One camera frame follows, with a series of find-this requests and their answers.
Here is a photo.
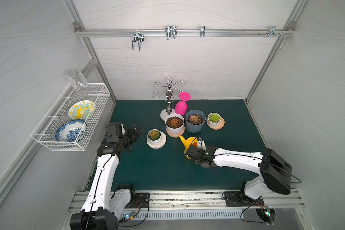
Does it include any yellow watering can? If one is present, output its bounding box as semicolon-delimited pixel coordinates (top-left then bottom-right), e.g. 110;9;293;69
179;136;198;159

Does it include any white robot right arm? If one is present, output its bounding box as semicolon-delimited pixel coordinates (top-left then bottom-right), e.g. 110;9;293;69
185;145;292;206

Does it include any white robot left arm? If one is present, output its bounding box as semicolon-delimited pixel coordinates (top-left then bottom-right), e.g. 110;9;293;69
70;122;142;230

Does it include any white pot yellow-orange succulent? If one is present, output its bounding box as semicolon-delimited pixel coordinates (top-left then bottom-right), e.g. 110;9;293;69
148;129;163;145

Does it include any grey-blue pot pink succulent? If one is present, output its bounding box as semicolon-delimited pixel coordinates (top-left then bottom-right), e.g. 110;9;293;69
186;110;206;134

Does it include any white ribbed pot red succulent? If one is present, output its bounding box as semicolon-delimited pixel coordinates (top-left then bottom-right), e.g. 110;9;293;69
165;113;185;129

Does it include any small white pot green succulent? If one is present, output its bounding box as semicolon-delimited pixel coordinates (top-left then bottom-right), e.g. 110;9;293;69
207;113;221;128

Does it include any terracotta speckled saucer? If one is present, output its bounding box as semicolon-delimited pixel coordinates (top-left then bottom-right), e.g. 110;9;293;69
166;126;185;138

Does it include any white faceted saucer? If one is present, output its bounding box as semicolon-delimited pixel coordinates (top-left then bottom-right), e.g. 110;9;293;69
147;132;167;149

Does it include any peach faceted saucer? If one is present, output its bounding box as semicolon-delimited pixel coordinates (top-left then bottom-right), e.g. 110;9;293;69
206;117;225;130

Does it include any chrome glass holder stand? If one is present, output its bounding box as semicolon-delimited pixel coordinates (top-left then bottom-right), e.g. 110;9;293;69
152;77;186;121

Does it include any yellow green patterned plate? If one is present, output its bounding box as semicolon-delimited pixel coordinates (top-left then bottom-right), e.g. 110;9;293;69
68;100;95;121

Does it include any blue white patterned plate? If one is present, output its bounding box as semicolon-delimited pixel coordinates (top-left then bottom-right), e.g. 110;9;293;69
55;120;87;142

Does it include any clear drinking glass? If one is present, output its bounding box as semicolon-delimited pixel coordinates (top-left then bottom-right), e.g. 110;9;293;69
67;70;88;90

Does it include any green circuit board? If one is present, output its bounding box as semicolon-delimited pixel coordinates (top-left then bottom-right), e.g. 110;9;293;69
124;211;139;221

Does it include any metal hook clamp left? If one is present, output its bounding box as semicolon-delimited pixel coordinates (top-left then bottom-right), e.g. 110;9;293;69
131;32;144;51

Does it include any metal hook clamp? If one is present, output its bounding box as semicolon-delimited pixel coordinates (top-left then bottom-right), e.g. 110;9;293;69
165;26;177;41
131;32;144;51

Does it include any metal hook clamp middle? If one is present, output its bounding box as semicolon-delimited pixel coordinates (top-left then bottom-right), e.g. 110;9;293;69
165;26;177;41

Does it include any small metal clip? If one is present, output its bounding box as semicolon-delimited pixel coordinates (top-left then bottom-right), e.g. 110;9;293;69
200;26;206;38

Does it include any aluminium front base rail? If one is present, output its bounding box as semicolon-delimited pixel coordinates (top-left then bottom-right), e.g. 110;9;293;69
65;189;305;223

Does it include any white wire basket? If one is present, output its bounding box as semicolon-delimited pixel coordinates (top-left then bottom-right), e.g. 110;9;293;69
30;83;110;151

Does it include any metal bracket right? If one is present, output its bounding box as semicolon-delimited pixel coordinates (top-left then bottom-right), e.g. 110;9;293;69
259;26;285;38

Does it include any aluminium top rail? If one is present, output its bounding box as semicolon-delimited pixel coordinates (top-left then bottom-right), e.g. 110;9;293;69
75;28;296;38

